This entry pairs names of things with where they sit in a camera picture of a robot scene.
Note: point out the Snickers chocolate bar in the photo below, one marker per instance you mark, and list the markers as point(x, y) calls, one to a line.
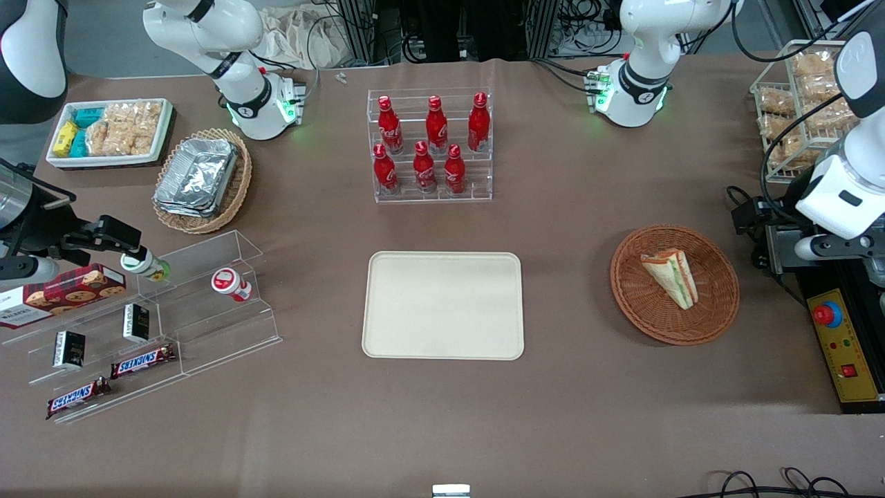
point(76, 399)
point(142, 361)

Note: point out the clear acrylic bottle rack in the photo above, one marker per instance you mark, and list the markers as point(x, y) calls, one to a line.
point(477, 180)

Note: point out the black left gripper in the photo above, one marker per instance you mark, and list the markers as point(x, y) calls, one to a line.
point(781, 223)

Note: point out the green white small bottle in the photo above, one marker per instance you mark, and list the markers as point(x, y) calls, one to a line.
point(142, 264)

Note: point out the black machine housing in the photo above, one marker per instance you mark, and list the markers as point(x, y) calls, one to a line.
point(864, 408)

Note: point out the aluminium foil tray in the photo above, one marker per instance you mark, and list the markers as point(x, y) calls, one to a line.
point(197, 173)

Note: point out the red cola bottle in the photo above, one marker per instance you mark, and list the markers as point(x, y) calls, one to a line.
point(478, 124)
point(454, 173)
point(436, 128)
point(390, 128)
point(385, 173)
point(424, 171)

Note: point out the small black box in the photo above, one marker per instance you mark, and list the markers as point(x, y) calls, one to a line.
point(69, 349)
point(136, 323)

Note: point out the white rectangular snack tray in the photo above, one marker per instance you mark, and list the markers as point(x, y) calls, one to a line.
point(162, 138)

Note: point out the teal snack packet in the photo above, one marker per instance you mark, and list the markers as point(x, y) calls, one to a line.
point(79, 144)
point(88, 117)

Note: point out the oval light wicker basket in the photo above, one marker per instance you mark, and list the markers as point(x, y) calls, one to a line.
point(238, 187)

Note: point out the cream plastic tray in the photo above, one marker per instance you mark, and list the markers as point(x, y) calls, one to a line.
point(429, 304)

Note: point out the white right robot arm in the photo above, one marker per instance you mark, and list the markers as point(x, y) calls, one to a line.
point(228, 41)

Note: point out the beige cloth bag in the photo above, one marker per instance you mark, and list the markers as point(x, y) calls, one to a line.
point(297, 38)

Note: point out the triangular sandwich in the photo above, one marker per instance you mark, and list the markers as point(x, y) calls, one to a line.
point(674, 277)

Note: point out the round brown wicker basket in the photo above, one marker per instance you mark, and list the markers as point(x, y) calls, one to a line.
point(715, 294)

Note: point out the aluminium frame post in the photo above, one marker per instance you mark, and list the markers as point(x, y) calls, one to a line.
point(359, 28)
point(543, 28)

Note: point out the grey metal box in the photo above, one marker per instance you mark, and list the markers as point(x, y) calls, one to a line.
point(781, 252)

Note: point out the yellow snack packet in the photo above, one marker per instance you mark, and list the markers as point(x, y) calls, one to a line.
point(66, 138)

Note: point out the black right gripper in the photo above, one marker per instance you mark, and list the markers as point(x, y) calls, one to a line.
point(43, 237)

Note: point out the red emergency stop button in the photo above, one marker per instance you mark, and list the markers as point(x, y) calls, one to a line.
point(824, 315)

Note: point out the red capped white bottle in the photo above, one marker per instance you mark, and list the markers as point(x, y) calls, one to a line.
point(231, 283)

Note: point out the clear bag of fried snacks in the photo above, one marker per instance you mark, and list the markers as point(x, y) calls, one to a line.
point(826, 116)
point(792, 152)
point(819, 88)
point(778, 126)
point(776, 102)
point(812, 63)

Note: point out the red rocker switch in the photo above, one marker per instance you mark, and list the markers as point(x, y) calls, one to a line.
point(849, 371)

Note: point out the yellow control panel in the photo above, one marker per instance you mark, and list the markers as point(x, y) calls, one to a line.
point(854, 346)

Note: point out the clear acrylic stepped shelf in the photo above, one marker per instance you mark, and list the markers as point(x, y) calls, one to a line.
point(221, 332)
point(104, 401)

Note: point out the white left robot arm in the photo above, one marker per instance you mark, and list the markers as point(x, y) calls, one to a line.
point(643, 41)

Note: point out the clear rice cracker bag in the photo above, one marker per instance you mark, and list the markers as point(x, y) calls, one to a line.
point(135, 116)
point(110, 140)

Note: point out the red tartan cookie box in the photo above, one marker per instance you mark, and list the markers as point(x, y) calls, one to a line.
point(66, 294)

